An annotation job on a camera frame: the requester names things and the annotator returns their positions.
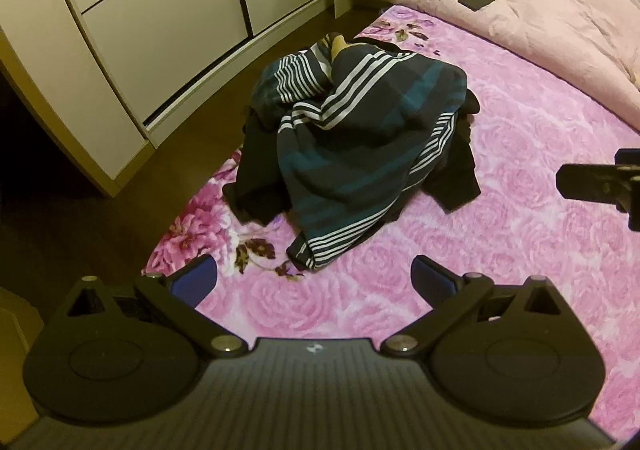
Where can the black phone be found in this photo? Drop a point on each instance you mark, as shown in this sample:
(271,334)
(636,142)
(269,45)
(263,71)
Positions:
(475,0)

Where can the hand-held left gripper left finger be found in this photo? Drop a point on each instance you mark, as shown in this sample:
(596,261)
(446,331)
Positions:
(195,277)

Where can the white sliding wardrobe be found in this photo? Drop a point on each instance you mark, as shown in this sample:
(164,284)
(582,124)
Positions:
(150,30)

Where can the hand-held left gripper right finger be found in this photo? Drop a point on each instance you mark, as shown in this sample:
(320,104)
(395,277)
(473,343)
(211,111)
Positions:
(431,279)

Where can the dark striped shirt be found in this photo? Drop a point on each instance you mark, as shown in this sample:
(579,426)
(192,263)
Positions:
(360,130)

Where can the pink floral blanket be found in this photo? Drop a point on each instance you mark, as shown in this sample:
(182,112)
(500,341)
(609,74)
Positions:
(515,140)

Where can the black cloth garment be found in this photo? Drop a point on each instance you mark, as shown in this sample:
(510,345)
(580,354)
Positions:
(255,180)

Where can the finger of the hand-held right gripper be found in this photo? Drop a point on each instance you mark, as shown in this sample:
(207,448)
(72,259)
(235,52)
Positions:
(585,181)

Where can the pale pink duvet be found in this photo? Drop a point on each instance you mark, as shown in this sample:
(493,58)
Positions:
(550,25)

